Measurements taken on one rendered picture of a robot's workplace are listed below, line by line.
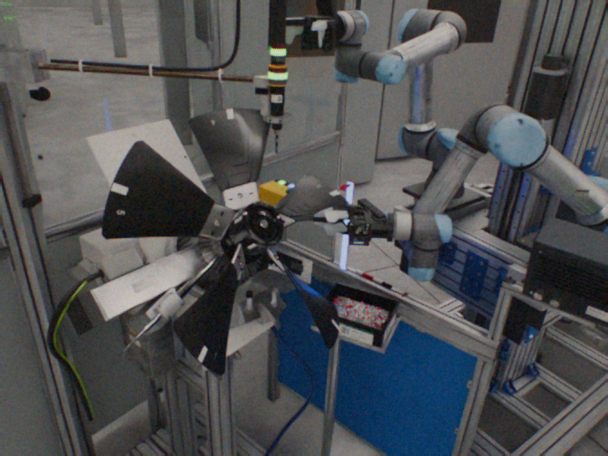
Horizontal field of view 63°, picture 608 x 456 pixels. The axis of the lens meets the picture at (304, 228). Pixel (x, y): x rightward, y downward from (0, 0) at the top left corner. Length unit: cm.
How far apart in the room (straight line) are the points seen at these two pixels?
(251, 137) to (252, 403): 142
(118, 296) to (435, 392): 108
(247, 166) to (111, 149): 38
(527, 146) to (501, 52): 458
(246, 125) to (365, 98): 300
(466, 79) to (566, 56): 381
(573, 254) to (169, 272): 94
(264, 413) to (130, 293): 131
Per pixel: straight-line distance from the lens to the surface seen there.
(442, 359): 168
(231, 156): 133
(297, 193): 144
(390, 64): 140
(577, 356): 274
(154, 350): 161
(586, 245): 132
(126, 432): 240
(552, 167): 138
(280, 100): 120
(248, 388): 248
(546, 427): 229
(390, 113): 512
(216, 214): 121
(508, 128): 126
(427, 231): 133
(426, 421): 188
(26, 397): 207
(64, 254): 184
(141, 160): 114
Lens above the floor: 178
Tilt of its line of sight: 28 degrees down
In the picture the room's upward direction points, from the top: 3 degrees clockwise
